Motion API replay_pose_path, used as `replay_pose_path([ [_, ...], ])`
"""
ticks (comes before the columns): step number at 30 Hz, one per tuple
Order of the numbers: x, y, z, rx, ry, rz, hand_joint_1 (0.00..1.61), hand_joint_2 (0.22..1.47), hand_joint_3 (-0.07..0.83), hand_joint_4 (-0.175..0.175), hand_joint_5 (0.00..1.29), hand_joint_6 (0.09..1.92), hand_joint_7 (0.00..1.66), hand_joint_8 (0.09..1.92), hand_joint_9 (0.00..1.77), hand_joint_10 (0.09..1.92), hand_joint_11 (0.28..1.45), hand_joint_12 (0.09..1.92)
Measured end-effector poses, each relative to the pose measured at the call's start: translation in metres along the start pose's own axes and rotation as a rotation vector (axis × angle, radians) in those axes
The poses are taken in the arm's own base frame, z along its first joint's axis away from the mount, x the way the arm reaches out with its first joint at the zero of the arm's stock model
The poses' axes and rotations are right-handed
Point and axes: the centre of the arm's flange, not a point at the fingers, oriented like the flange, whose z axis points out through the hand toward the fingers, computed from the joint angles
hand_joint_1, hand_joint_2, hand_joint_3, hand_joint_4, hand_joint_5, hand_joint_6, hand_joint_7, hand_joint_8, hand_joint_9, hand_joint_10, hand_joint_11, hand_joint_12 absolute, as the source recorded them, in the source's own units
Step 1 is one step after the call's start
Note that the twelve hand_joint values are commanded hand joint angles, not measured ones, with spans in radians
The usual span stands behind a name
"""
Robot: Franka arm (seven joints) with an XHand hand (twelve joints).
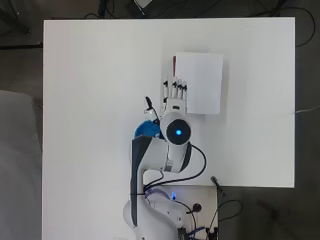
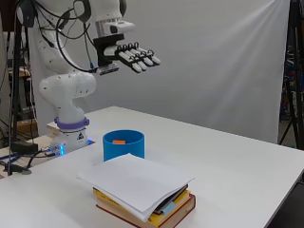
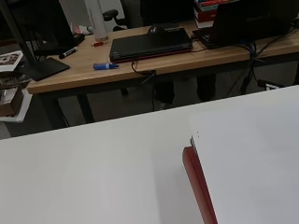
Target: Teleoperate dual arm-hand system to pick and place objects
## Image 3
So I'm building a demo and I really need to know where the blue marker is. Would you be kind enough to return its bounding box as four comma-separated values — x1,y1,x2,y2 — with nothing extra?
92,62,121,71

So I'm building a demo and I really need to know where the closed black laptop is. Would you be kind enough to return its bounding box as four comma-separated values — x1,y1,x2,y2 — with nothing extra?
108,27,193,64

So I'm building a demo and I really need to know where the wooden desk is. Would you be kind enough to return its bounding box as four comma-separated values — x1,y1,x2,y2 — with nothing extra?
26,20,299,131

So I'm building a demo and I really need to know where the black office chair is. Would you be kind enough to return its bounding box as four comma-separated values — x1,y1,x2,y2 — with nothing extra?
102,0,145,33

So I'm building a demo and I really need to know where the black marker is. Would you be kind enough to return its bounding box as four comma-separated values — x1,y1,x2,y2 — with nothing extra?
58,46,79,61

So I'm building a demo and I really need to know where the white tube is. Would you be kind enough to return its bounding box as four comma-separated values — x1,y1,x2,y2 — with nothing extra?
83,0,110,42

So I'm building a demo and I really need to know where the stack of colourful books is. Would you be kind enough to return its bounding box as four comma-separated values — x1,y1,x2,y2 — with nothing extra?
192,0,239,30

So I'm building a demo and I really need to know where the black monitor stand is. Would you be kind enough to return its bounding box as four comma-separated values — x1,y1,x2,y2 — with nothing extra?
0,0,71,82

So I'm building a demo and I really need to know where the white shelf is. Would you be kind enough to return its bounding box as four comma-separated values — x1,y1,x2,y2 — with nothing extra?
0,88,34,124

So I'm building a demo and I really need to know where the small brown box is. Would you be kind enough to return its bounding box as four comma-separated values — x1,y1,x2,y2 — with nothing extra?
0,87,24,118

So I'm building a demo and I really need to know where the dark bowl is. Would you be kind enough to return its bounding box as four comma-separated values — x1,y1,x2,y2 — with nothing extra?
0,72,33,91

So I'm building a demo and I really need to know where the printed photo booklet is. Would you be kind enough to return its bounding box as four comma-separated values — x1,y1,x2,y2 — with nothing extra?
0,50,24,73

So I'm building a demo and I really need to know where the black desk cable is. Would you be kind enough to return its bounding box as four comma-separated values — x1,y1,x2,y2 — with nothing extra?
130,60,158,85

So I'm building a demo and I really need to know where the bundle of blue black cables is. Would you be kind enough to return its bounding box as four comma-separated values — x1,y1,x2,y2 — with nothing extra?
223,26,299,98

